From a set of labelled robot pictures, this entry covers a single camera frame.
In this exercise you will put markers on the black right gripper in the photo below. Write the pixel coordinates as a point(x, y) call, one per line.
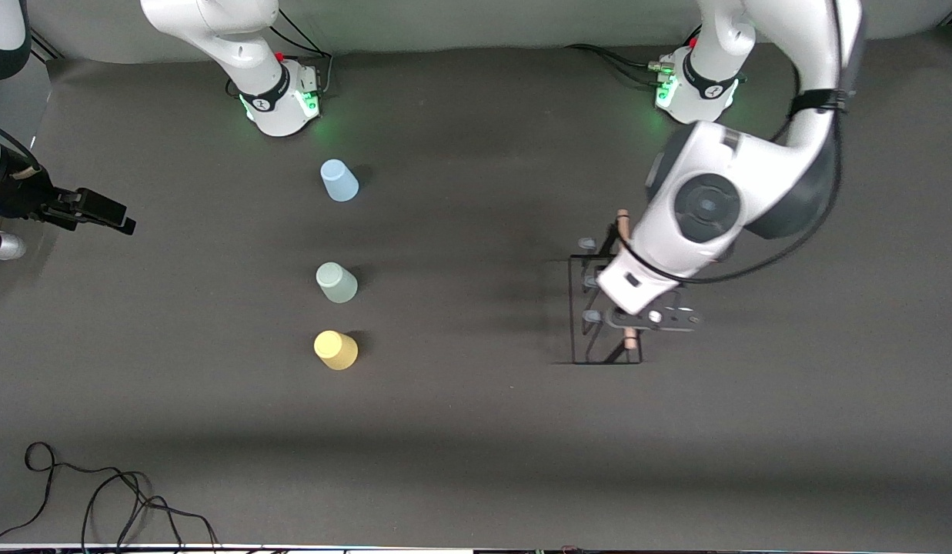
point(20, 195)

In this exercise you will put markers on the pale green plastic cup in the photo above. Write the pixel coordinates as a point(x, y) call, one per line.
point(335, 282)

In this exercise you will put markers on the yellow plastic cup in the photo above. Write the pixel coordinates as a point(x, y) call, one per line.
point(335, 350)

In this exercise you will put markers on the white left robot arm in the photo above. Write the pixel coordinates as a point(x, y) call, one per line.
point(706, 204)

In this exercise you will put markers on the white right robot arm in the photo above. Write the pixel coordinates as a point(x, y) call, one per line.
point(237, 46)

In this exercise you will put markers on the light blue plastic cup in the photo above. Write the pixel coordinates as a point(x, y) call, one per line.
point(339, 181)

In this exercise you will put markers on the dark grey table cloth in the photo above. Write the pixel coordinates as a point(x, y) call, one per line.
point(445, 431)

